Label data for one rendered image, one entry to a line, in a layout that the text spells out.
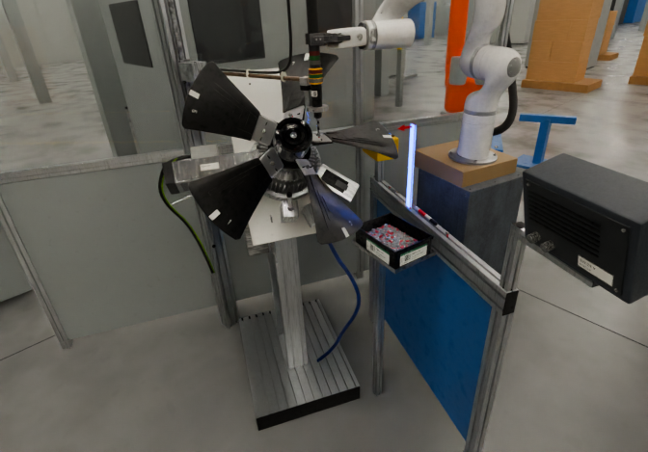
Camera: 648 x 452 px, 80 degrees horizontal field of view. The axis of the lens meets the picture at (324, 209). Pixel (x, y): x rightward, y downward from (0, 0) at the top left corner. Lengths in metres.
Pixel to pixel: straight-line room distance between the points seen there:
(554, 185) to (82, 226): 1.95
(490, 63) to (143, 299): 2.01
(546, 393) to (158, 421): 1.71
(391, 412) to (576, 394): 0.83
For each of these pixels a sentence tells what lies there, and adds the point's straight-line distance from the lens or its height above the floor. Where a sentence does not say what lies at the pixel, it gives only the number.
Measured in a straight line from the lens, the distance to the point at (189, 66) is 1.67.
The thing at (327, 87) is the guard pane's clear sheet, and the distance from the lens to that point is 2.03.
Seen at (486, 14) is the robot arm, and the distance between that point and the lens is 1.55.
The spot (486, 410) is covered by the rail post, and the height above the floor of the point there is 0.37.
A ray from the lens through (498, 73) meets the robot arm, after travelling 1.53.
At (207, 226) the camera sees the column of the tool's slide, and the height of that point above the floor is 0.66.
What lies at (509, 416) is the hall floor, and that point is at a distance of 2.01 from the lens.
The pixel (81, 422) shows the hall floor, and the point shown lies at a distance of 2.21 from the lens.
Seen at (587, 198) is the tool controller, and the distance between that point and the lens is 0.86.
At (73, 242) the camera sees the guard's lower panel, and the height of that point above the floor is 0.62.
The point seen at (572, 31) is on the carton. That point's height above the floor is 1.04.
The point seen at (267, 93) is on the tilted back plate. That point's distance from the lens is 1.60.
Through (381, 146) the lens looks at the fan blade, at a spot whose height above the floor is 1.15.
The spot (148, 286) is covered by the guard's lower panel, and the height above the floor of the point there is 0.28.
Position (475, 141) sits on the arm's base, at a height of 1.08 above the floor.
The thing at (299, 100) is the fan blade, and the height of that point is 1.30.
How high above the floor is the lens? 1.55
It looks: 27 degrees down
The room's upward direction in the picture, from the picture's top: 3 degrees counter-clockwise
